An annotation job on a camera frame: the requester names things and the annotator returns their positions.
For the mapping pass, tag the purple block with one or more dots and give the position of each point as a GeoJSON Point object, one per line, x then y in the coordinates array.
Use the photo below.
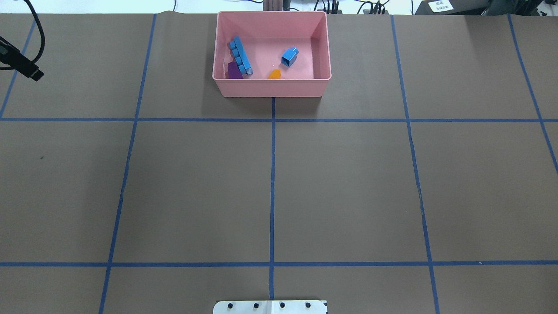
{"type": "Point", "coordinates": [233, 71]}

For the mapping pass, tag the long blue block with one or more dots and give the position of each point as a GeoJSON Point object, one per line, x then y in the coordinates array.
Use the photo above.
{"type": "Point", "coordinates": [240, 56]}

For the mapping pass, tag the orange block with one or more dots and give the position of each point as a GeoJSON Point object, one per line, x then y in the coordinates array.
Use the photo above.
{"type": "Point", "coordinates": [275, 74]}

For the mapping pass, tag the small blue block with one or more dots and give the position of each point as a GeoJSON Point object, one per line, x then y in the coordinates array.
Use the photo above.
{"type": "Point", "coordinates": [289, 56]}

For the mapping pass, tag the pink plastic box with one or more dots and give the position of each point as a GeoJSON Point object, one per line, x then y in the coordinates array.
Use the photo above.
{"type": "Point", "coordinates": [265, 36]}

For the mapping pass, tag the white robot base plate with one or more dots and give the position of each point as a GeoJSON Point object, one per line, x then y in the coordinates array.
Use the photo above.
{"type": "Point", "coordinates": [271, 307]}

